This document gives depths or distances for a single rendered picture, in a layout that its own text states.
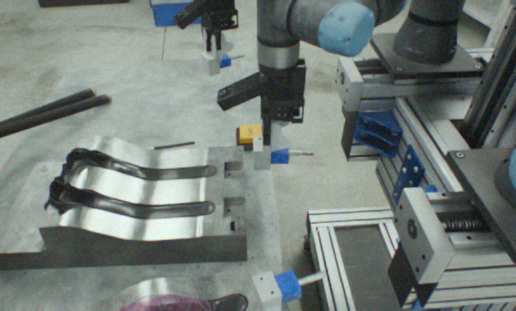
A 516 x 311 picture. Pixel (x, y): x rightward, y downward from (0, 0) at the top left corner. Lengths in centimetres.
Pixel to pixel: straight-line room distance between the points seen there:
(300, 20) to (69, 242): 57
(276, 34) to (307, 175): 154
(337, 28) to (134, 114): 81
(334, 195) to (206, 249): 135
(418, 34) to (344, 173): 129
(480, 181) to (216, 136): 68
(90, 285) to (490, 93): 90
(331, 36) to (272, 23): 11
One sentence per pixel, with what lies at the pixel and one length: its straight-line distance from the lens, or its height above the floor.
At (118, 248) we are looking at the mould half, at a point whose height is 86.
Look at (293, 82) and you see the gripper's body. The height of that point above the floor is 111.
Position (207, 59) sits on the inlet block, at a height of 96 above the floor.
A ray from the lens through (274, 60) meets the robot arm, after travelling 66.
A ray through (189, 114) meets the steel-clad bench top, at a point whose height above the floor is 80.
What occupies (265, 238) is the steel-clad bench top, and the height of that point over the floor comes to 80.
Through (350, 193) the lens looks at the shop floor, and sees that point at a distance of 207.
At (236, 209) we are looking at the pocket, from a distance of 81.
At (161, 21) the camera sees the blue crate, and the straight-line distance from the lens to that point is 392.
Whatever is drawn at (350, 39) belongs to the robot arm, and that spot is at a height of 125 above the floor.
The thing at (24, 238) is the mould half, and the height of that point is 86.
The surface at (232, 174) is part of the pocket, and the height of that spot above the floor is 86.
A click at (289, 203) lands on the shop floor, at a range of 198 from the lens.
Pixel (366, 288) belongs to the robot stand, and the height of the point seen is 21.
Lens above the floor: 147
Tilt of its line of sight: 42 degrees down
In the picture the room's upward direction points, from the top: straight up
